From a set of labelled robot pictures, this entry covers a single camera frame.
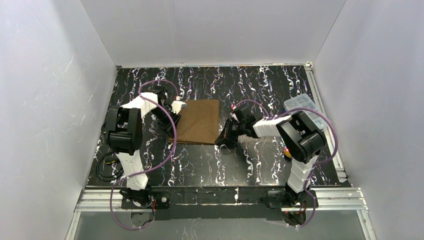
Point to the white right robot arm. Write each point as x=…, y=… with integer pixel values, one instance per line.
x=301, y=136

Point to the aluminium side rail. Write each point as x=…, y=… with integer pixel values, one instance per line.
x=337, y=160

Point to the clear plastic compartment box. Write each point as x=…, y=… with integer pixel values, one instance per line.
x=305, y=101

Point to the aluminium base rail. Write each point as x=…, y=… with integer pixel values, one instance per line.
x=222, y=202

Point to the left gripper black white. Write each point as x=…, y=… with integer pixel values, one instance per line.
x=169, y=118

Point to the brown woven cloth napkin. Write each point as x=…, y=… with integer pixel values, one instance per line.
x=199, y=122

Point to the red yellow handled utensil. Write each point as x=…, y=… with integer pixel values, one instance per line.
x=287, y=154

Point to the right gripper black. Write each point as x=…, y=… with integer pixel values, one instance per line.
x=231, y=129

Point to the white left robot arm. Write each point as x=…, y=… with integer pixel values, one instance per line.
x=124, y=135

